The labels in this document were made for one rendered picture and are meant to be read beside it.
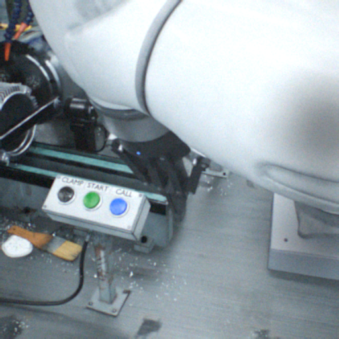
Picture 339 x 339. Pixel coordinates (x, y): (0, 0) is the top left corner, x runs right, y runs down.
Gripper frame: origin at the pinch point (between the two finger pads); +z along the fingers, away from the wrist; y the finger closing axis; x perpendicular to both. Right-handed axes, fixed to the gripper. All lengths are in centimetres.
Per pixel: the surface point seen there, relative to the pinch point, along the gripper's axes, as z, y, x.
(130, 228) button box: 10.5, 8.7, 3.1
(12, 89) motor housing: 22, 53, -26
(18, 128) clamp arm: 27, 50, -19
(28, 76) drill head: 32, 60, -38
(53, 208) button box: 10.5, 23.1, 3.1
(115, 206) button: 9.7, 12.1, 0.4
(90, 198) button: 9.7, 17.0, -0.1
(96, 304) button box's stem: 32.8, 18.2, 13.3
